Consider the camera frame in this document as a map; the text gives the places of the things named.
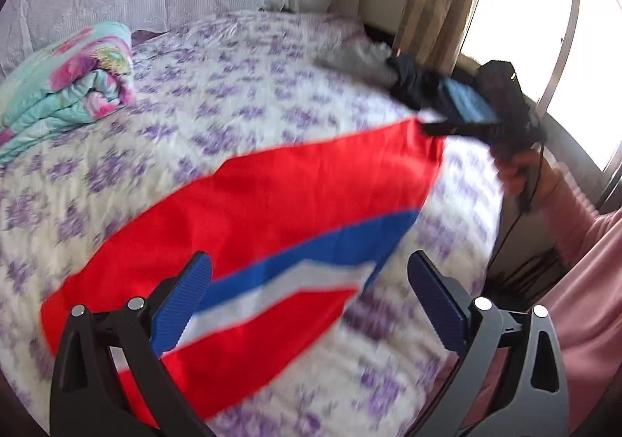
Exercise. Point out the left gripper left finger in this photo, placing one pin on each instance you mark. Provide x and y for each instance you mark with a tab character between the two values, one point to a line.
87	398

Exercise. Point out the grey garment on bed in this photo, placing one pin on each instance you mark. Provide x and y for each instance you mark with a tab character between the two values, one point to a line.
361	59

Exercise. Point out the black garment on bed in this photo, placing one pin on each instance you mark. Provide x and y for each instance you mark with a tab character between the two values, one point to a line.
417	87

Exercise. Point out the window with metal frame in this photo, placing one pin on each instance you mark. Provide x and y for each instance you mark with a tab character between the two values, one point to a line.
567	54

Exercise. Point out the purple floral bed sheet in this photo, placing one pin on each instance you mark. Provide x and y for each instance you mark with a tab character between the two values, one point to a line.
224	87

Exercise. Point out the red blue white pants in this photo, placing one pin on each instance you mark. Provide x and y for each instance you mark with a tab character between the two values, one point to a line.
293	233

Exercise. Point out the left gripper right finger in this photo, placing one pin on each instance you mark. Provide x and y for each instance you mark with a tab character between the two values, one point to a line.
530	398

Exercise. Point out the pink sleeved right forearm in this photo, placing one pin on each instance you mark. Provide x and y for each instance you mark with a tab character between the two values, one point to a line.
585	305

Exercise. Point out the folded turquoise floral blanket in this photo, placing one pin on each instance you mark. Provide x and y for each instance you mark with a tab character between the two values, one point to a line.
66	85

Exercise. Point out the person's right hand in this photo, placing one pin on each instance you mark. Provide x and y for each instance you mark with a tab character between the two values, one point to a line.
527	170

